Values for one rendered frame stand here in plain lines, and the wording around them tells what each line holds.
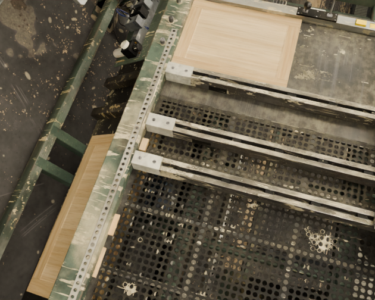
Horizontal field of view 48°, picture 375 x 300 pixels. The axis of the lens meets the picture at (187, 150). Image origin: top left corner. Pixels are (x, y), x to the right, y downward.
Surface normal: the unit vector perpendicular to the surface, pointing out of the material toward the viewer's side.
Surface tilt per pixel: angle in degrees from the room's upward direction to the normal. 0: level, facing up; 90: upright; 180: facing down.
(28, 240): 0
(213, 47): 55
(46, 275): 90
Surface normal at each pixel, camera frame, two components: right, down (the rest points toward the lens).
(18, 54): 0.76, -0.04
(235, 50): -0.04, -0.41
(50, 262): -0.59, -0.48
